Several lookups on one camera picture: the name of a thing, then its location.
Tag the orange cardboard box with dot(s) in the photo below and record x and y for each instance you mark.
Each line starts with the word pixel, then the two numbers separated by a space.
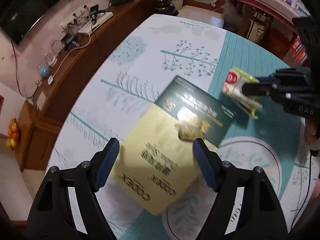
pixel 297 50

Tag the white set-top box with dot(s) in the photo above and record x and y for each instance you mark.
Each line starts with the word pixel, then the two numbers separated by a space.
pixel 97 21

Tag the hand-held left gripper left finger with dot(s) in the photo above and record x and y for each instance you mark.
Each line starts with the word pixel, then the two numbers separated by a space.
pixel 107 163

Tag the dark green flat box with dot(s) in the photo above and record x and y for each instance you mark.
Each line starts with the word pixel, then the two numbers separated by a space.
pixel 197 100

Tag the small green snack packet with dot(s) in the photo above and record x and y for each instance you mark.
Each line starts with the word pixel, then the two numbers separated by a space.
pixel 233 80

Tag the dark round pot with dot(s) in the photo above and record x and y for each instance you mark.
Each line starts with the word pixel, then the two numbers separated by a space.
pixel 165 6

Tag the fruit bowl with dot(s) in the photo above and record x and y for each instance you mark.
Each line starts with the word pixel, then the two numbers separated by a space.
pixel 13 133

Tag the black television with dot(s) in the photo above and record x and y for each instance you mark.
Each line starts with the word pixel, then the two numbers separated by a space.
pixel 30 10

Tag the pale yellow paper box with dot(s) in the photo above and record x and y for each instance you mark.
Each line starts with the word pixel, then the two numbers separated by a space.
pixel 155 165

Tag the black power adapter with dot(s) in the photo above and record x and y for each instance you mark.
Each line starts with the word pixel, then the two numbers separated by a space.
pixel 68 41

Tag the person's right hand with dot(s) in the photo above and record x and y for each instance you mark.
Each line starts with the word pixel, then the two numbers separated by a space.
pixel 311 132

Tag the steel pot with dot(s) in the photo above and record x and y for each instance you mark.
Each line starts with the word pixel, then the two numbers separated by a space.
pixel 258 28

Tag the white bucket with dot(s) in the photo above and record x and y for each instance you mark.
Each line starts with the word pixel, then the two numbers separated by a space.
pixel 178 2

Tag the blue round ornament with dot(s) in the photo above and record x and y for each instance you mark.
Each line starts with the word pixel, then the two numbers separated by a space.
pixel 43 70

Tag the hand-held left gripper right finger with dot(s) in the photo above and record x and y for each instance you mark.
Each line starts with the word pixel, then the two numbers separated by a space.
pixel 203 165

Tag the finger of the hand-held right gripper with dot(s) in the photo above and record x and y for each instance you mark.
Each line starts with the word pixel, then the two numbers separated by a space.
pixel 255 89
pixel 267 79

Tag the wooden television cabinet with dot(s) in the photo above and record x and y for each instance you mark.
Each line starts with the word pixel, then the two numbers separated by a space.
pixel 75 62

